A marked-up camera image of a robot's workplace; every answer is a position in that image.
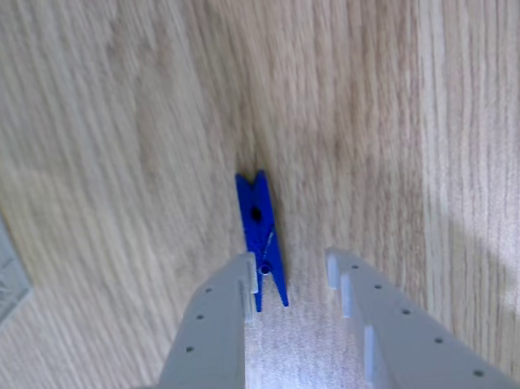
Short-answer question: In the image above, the blue clothes peg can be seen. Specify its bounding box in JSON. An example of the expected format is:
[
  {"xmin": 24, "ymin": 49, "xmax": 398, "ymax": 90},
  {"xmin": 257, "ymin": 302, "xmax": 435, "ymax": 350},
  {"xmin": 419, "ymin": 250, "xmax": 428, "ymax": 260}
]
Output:
[{"xmin": 233, "ymin": 168, "xmax": 291, "ymax": 315}]

